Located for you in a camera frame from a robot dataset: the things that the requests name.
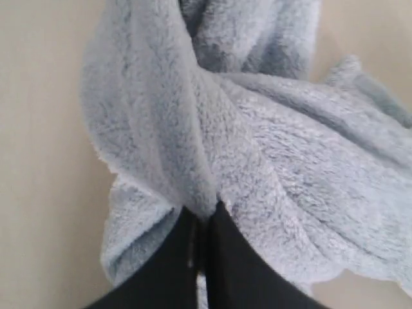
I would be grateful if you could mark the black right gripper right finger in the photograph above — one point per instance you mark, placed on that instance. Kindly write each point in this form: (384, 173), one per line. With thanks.
(236, 275)

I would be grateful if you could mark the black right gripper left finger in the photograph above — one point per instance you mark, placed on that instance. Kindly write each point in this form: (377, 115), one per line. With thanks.
(167, 280)

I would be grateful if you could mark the light blue fluffy towel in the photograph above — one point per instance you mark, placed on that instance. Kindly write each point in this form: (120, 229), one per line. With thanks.
(192, 103)

